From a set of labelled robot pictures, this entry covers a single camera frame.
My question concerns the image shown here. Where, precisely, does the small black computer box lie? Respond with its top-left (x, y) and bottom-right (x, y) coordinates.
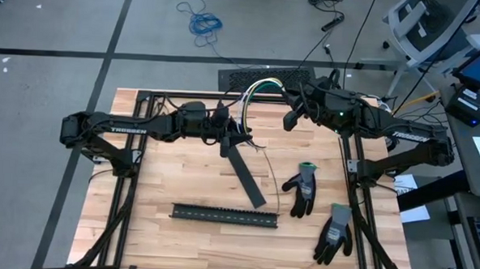
top-left (444, 84), bottom-right (480, 129)

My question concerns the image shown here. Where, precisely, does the black slotted cable duct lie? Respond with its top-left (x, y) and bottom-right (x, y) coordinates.
top-left (168, 202), bottom-right (281, 229)

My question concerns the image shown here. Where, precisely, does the black glove green cuff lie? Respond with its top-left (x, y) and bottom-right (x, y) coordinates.
top-left (280, 160), bottom-right (319, 220)

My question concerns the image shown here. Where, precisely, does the black glove grey cuff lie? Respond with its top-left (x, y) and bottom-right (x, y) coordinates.
top-left (312, 201), bottom-right (355, 267)

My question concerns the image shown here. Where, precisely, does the grey desk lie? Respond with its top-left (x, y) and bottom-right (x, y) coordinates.
top-left (432, 78), bottom-right (480, 269)

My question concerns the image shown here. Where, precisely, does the thin black cable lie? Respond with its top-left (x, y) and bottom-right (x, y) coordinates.
top-left (341, 0), bottom-right (379, 96)
top-left (386, 0), bottom-right (480, 126)
top-left (247, 139), bottom-right (285, 216)

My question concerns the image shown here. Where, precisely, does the black power strip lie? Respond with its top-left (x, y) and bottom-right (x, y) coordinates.
top-left (320, 14), bottom-right (346, 34)

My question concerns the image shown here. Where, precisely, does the black aluminium table frame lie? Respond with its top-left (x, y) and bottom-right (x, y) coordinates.
top-left (71, 85), bottom-right (423, 269)

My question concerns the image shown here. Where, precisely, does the green cable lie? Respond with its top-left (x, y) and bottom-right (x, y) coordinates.
top-left (246, 79), bottom-right (286, 137)

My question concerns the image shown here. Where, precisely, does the blue floor cable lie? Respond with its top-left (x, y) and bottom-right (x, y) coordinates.
top-left (174, 0), bottom-right (226, 49)

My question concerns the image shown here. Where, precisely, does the yellow floor cable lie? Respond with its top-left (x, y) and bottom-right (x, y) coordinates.
top-left (390, 88), bottom-right (441, 120)

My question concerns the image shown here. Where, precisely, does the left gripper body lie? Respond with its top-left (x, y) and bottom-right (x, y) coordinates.
top-left (204, 108), bottom-right (234, 159)

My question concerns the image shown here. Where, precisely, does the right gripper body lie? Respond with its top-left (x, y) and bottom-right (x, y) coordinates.
top-left (282, 83), bottom-right (347, 135)

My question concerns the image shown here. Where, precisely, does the thin black hanging cable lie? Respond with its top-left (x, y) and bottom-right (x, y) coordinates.
top-left (386, 0), bottom-right (480, 126)
top-left (341, 0), bottom-right (379, 96)

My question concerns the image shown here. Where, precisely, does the black desk leg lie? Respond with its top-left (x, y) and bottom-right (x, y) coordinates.
top-left (396, 168), bottom-right (473, 216)

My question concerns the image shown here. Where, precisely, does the black duct cover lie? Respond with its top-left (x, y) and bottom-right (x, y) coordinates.
top-left (224, 144), bottom-right (269, 210)

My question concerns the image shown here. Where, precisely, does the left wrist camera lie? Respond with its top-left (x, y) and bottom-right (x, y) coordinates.
top-left (211, 104), bottom-right (231, 127)

